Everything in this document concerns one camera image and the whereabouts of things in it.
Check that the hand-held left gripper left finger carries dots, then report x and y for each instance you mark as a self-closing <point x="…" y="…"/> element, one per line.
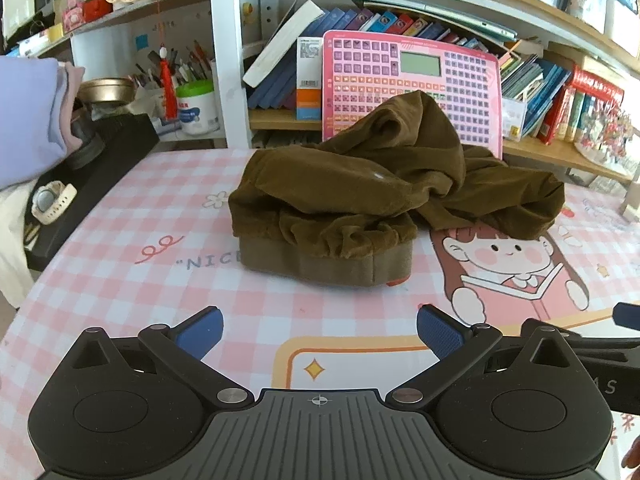
<point x="200" y="332"/>

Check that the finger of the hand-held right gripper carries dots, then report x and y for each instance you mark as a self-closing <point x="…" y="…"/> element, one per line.
<point x="600" y="345"/>
<point x="630" y="316"/>

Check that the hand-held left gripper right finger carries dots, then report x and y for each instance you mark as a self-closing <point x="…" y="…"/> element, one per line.
<point x="440" y="332"/>

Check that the olive brown pants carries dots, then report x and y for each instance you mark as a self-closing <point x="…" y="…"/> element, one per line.
<point x="350" y="185"/>

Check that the person's right hand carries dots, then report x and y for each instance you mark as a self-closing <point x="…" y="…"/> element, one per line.
<point x="633" y="452"/>

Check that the pink checked cartoon table mat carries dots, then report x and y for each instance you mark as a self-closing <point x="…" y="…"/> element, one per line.
<point x="150" y="285"/>

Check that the black flat box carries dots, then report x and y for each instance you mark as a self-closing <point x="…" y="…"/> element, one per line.
<point x="115" y="155"/>

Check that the white wrist watch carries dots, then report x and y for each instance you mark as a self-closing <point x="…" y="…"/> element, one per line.
<point x="47" y="202"/>

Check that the white cloth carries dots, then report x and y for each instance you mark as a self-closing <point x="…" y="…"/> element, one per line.
<point x="12" y="245"/>

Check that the row of red books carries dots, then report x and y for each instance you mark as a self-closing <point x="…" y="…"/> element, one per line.
<point x="585" y="110"/>

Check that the white jar with green lid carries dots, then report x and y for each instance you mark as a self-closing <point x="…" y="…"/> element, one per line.
<point x="197" y="107"/>

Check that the clear plastic case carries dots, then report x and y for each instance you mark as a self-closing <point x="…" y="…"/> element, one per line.
<point x="515" y="120"/>

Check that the row of thin picture books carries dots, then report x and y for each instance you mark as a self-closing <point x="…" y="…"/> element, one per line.
<point x="530" y="85"/>

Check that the red tassel ornament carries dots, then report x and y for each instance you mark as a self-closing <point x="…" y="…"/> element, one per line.
<point x="169" y="82"/>

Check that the pink learning tablet toy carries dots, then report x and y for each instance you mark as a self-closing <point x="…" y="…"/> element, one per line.
<point x="450" y="75"/>

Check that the brass bowl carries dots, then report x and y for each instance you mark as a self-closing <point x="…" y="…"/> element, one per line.
<point x="106" y="91"/>

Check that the orange blue barcode box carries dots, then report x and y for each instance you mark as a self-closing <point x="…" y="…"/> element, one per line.
<point x="309" y="90"/>

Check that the pale pink cloth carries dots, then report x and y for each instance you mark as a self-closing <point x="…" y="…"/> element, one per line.
<point x="74" y="90"/>

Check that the purple cloth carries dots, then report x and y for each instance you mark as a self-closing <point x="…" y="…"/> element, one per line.
<point x="27" y="120"/>

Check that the thick white leaning book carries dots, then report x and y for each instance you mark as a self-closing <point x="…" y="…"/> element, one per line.
<point x="280" y="47"/>

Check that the row of blue books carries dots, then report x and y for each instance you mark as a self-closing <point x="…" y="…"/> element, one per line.
<point x="360" y="20"/>

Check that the teal flat notebook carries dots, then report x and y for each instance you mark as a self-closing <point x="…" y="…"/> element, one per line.
<point x="430" y="10"/>

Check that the small red pink toys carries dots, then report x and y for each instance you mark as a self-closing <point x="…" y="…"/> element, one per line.
<point x="85" y="7"/>

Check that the white shelf frame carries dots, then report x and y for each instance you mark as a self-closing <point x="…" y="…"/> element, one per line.
<point x="225" y="60"/>

